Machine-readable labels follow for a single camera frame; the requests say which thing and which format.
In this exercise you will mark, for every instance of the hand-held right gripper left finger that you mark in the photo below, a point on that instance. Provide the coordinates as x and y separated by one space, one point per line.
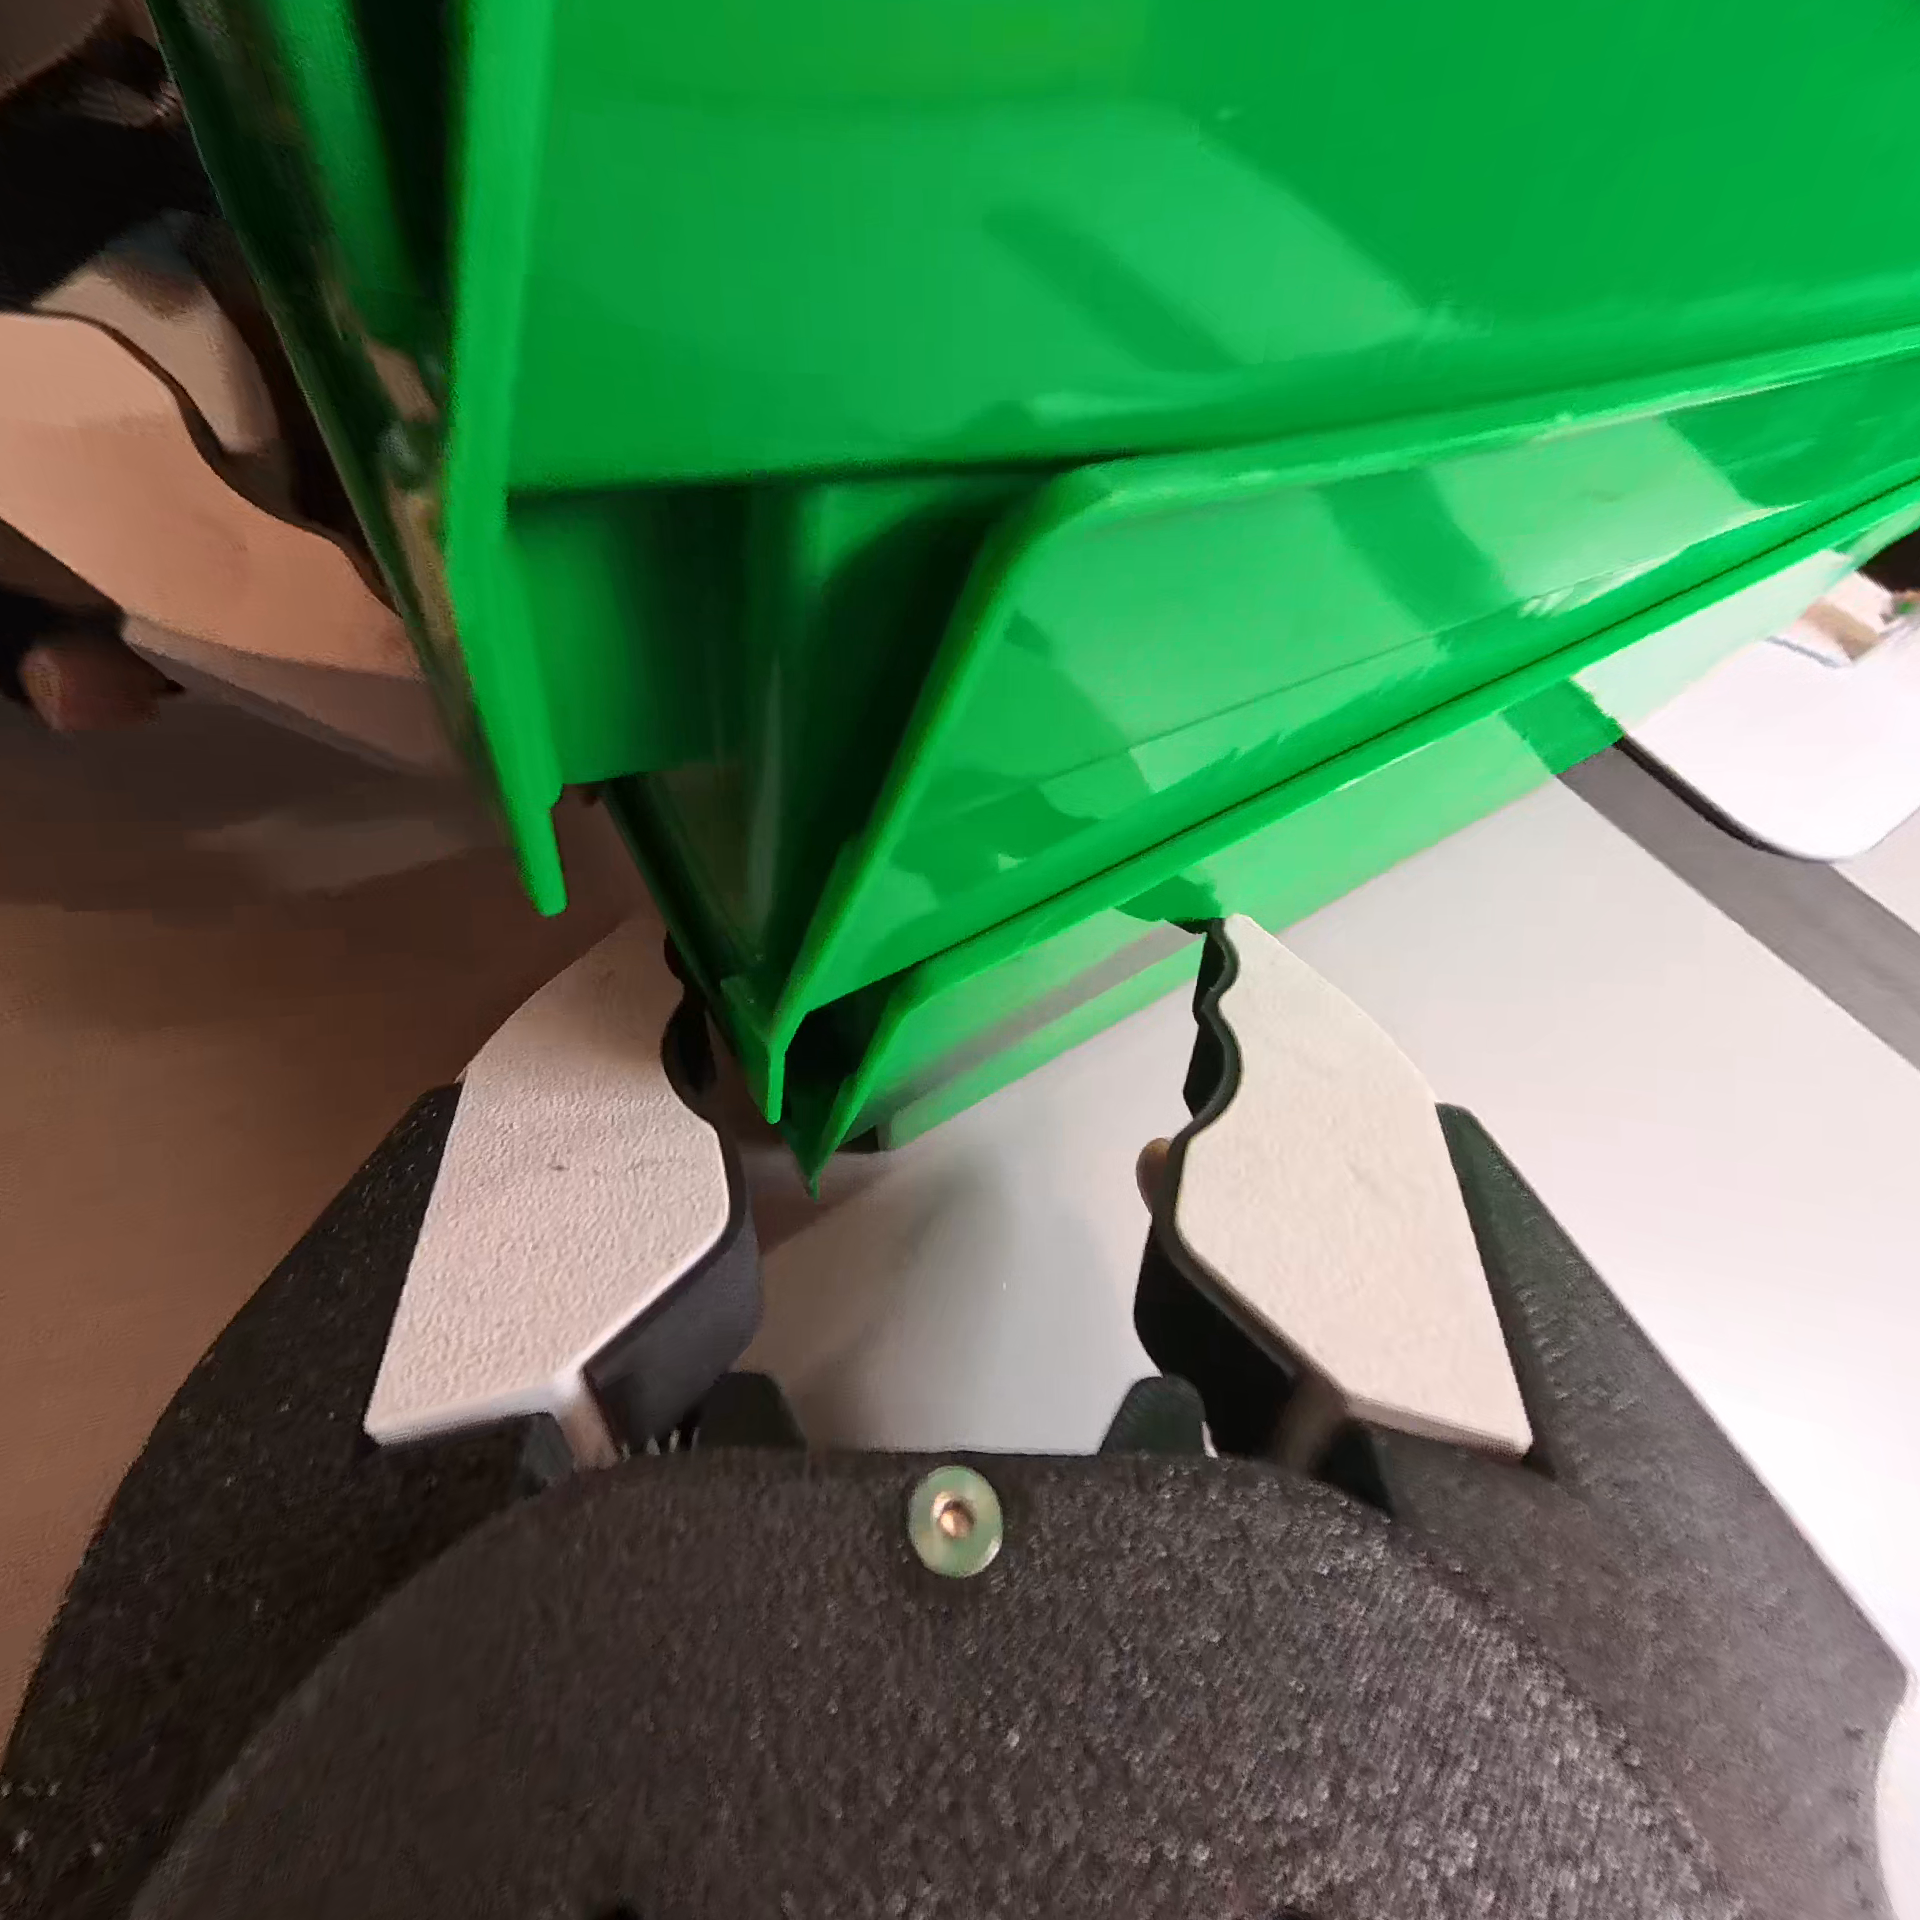
570 1201

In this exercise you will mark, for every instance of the grey desk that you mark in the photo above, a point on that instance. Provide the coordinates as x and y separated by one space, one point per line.
1501 1081

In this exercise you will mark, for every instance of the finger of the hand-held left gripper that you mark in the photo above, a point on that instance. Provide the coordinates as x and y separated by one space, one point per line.
181 524
181 315

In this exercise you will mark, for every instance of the green plastic storage bin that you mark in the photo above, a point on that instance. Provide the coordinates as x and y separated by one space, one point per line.
1274 674
675 631
1020 1050
1201 225

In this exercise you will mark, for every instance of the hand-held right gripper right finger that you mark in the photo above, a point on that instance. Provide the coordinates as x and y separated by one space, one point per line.
1334 1201

